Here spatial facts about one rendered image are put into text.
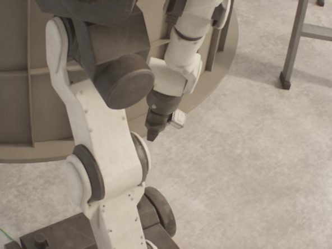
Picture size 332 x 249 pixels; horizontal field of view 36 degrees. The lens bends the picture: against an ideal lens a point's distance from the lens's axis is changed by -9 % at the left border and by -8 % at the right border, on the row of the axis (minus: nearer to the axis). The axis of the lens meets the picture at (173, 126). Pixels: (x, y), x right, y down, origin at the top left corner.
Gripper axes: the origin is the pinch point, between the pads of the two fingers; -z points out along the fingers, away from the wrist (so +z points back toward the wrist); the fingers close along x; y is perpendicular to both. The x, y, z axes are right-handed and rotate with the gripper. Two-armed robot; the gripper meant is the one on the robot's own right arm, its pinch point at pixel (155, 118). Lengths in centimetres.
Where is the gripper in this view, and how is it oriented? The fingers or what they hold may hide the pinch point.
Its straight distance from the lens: 153.8
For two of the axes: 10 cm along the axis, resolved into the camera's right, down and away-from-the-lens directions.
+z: 1.9, -4.2, -8.9
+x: 1.9, -8.7, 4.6
